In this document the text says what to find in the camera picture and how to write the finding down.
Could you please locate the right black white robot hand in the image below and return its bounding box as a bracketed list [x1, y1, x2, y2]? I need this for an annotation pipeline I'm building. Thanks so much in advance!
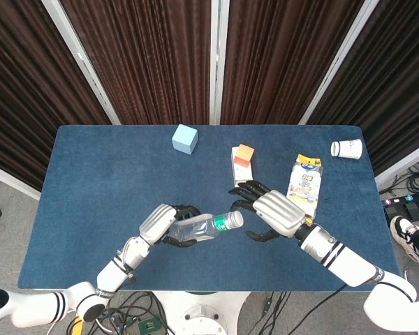
[228, 179, 307, 242]

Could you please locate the brown pleated curtain panel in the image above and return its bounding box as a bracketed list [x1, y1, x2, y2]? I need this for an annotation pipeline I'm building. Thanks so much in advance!
[219, 0, 366, 126]
[59, 0, 213, 126]
[0, 0, 112, 192]
[307, 0, 419, 177]

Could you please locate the light blue cube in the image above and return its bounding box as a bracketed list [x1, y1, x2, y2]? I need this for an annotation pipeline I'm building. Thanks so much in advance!
[171, 124, 199, 155]

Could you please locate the transparent green-label plastic bottle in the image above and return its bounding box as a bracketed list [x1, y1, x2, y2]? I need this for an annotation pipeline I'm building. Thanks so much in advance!
[167, 210, 244, 244]

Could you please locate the white screen frame post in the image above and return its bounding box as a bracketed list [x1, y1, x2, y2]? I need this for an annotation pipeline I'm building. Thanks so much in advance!
[299, 0, 382, 126]
[374, 139, 419, 190]
[0, 160, 42, 202]
[209, 0, 230, 126]
[41, 0, 122, 126]

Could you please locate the black cable tangle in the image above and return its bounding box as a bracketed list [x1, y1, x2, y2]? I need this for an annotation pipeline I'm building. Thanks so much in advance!
[99, 291, 177, 335]

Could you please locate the white paper cup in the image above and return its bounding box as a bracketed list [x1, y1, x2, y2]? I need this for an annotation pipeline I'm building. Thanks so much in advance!
[330, 138, 364, 161]

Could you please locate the blue table cloth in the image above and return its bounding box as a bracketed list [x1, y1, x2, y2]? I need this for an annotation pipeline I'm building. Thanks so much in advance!
[17, 124, 401, 292]

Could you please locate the orange cube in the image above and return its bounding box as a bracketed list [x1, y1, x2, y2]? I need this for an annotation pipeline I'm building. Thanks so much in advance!
[233, 144, 255, 169]

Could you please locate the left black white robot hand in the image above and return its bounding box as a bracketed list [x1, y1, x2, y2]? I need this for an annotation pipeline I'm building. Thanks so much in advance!
[138, 204, 202, 248]

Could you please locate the green circuit board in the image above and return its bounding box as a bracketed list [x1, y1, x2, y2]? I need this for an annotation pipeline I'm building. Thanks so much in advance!
[138, 316, 162, 335]

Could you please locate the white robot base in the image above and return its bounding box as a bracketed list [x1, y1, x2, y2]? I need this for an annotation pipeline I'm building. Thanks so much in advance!
[153, 291, 249, 335]

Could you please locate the white black sneaker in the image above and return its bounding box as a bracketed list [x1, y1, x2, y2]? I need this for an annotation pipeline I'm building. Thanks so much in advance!
[390, 215, 419, 263]

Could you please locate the white cardboard box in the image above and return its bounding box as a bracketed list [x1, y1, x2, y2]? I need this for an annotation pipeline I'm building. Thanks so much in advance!
[230, 146, 255, 188]

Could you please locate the yellow white snack package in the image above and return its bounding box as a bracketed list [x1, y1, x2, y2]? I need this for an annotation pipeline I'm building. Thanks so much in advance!
[286, 154, 322, 219]

